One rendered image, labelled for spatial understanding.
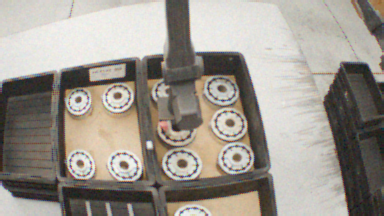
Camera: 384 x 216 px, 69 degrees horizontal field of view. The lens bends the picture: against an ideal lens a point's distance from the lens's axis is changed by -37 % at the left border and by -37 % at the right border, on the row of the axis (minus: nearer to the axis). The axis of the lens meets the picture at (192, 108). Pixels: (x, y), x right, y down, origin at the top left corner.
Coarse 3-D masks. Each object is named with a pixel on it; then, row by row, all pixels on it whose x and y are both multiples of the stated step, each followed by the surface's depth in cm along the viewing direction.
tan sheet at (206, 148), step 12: (204, 108) 121; (240, 108) 123; (156, 120) 117; (204, 120) 119; (204, 132) 117; (156, 144) 113; (192, 144) 115; (204, 144) 115; (216, 144) 115; (204, 156) 113; (216, 156) 113; (204, 168) 111; (216, 168) 111; (252, 168) 112
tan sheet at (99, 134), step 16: (96, 96) 119; (96, 112) 116; (80, 128) 112; (96, 128) 113; (112, 128) 114; (128, 128) 115; (80, 144) 109; (96, 144) 110; (112, 144) 111; (128, 144) 112; (96, 160) 107; (96, 176) 104; (144, 176) 107
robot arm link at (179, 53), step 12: (168, 0) 68; (180, 0) 69; (168, 12) 72; (180, 12) 72; (168, 24) 75; (180, 24) 75; (168, 36) 79; (180, 36) 79; (168, 48) 82; (180, 48) 82; (192, 48) 84; (168, 60) 85; (180, 60) 85; (192, 60) 86; (168, 72) 88; (180, 72) 89; (192, 72) 90
